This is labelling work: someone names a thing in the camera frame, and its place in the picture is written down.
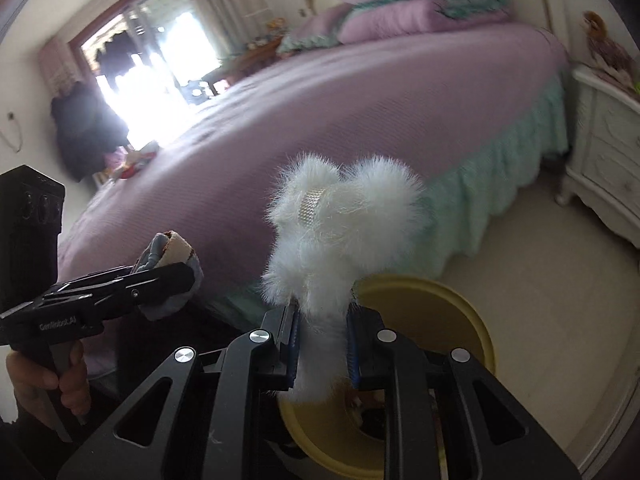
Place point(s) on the dark hanging garment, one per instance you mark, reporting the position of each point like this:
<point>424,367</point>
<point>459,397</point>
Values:
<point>130,45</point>
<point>105,57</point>

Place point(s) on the purple pillow with teal frill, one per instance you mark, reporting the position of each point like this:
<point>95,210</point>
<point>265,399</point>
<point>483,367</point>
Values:
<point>315,27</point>

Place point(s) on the orange picture box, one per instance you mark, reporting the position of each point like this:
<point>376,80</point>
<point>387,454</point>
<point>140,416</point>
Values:
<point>276,27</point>

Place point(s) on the brown-haired doll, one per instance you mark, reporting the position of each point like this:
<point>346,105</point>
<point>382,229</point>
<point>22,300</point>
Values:
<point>605,45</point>

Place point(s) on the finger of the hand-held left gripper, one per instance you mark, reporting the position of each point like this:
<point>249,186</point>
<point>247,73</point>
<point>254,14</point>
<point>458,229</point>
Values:
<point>100,280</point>
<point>165,277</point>

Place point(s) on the white carved nightstand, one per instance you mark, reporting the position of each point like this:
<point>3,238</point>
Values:
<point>605,150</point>

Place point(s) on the yellow round waste bin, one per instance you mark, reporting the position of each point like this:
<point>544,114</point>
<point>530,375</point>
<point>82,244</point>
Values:
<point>425,310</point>

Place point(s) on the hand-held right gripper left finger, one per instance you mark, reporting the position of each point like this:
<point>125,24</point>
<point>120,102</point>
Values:
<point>280,355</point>

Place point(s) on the purple dotted bed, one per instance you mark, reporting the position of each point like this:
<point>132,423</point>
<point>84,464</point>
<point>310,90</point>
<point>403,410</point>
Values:
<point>350,110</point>

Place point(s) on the narrow pink curtain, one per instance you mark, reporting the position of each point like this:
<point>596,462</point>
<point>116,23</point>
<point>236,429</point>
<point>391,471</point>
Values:
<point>60,67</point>

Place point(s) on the person's left hand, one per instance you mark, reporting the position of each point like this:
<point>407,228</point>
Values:
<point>37,382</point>

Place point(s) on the wide pink patterned curtain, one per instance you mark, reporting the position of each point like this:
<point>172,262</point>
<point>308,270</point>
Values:
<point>220,0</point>

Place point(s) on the white fluffy fur piece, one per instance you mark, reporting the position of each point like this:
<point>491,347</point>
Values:
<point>340,220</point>

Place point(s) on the wood-framed sliding glass door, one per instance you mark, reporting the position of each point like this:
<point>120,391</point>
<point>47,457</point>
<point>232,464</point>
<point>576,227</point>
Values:
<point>150,60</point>

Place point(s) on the pale small sock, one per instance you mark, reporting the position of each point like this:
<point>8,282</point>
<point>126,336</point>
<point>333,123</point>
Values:
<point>167,250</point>

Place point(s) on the grey plastic stool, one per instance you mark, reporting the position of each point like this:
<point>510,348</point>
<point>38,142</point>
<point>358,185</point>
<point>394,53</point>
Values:
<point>195,91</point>

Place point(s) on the wooden desk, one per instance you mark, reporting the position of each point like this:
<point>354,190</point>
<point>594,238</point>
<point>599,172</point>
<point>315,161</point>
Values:
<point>255,55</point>

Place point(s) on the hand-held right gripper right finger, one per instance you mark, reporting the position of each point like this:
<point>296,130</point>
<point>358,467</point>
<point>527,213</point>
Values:
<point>367,355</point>

